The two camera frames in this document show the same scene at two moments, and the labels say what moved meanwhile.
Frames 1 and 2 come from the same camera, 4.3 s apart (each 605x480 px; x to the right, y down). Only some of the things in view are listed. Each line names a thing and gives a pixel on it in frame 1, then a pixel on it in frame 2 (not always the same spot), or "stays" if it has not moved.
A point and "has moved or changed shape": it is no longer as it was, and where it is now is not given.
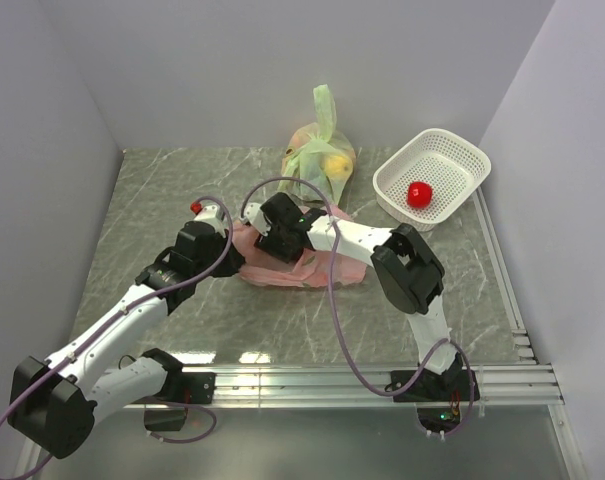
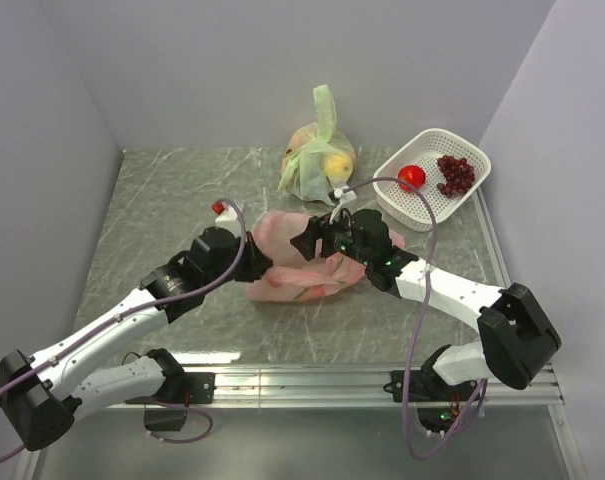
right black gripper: x=269 y=245 → x=316 y=229
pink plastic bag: x=312 y=271 has moved or changed shape
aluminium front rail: x=334 y=386 stays
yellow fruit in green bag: x=338 y=167 stays
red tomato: x=419 y=194 → x=412 y=174
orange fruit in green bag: x=301 y=136 stays
